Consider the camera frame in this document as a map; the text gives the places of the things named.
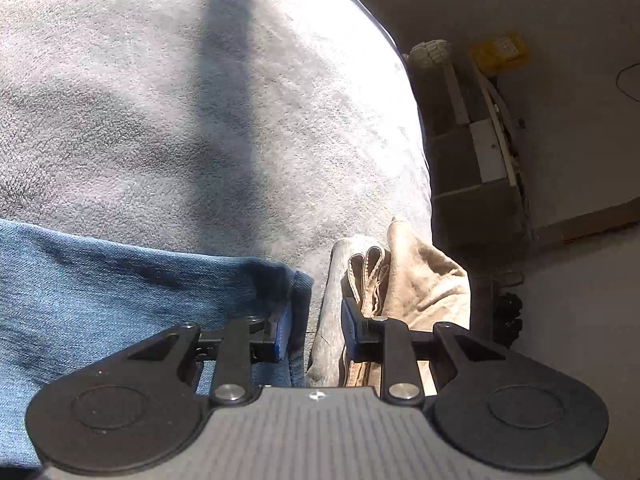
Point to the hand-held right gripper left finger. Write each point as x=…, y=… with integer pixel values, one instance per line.
x=282, y=335

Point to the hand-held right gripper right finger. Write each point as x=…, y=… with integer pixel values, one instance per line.
x=349, y=332

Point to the blue denim jeans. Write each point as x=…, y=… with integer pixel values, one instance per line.
x=125, y=285

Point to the folded grey cloth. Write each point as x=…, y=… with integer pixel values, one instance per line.
x=325, y=310

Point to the folded beige pants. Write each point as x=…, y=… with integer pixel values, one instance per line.
x=425, y=280

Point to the black bundled item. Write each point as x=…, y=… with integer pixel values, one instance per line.
x=507, y=310

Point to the white shelf unit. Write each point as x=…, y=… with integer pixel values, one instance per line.
x=475, y=200

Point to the wooden plank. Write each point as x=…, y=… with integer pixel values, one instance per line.
x=590, y=222

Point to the grey fleece blanket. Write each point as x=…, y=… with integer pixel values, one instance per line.
x=150, y=85

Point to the white woven item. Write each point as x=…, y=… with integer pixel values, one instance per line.
x=430, y=52

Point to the yellow box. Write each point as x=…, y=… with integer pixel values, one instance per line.
x=500, y=50

